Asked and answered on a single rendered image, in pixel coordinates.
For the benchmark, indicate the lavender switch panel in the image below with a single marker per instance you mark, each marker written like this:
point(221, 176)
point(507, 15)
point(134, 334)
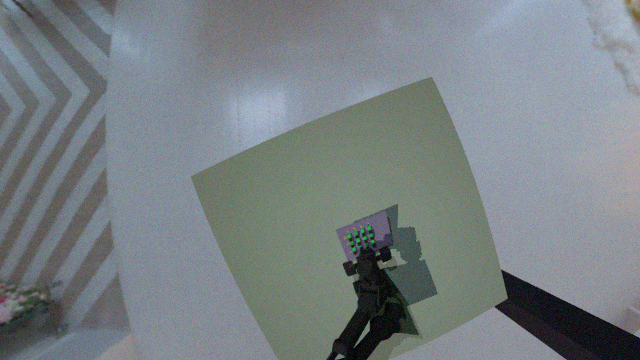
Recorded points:
point(371, 232)

